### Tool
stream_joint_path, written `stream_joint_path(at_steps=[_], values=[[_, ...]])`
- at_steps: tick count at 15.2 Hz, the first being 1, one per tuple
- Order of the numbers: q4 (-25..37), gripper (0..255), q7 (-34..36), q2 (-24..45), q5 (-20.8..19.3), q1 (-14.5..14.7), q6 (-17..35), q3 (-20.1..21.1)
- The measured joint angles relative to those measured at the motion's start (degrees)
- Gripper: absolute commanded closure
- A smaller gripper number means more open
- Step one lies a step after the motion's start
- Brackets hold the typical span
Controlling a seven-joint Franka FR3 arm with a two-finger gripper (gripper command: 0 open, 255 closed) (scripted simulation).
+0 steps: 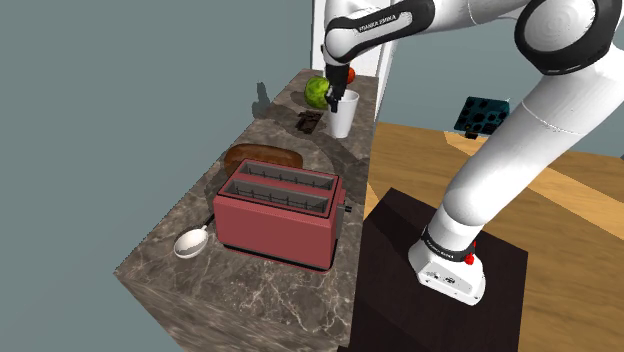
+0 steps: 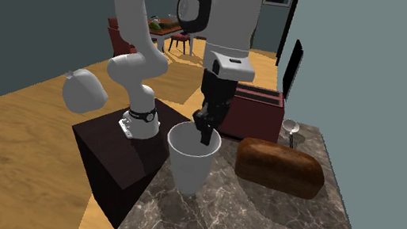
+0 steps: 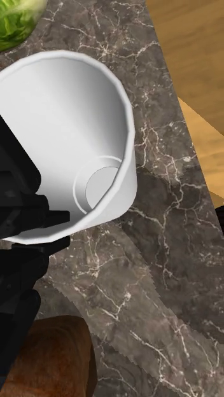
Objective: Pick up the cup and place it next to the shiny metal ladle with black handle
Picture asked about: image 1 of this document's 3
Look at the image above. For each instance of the white ladle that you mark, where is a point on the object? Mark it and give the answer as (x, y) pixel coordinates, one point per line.
(191, 244)

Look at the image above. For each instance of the white cup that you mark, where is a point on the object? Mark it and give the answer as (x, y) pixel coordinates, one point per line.
(341, 119)

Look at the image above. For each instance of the dark chocolate bar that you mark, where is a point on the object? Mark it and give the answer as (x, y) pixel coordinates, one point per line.
(308, 122)

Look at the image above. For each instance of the green lettuce head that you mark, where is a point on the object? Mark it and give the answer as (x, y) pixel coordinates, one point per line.
(316, 91)

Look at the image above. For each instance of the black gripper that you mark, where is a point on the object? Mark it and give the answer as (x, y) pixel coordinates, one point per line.
(335, 83)

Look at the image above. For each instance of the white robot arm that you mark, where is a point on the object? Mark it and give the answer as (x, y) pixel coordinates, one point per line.
(507, 146)

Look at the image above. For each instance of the dark robot stand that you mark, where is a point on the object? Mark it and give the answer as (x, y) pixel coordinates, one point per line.
(400, 292)

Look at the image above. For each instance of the red toaster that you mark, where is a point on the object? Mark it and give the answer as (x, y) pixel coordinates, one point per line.
(278, 229)

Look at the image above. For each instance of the white door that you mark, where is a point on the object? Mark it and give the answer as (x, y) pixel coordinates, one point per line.
(378, 53)

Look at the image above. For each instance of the red tomato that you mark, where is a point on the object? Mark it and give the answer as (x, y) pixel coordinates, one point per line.
(351, 74)

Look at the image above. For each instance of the teal box with dark holes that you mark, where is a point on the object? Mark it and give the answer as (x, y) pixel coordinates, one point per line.
(482, 116)

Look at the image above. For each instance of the brown bread loaf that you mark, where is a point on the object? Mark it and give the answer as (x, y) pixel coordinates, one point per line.
(265, 155)

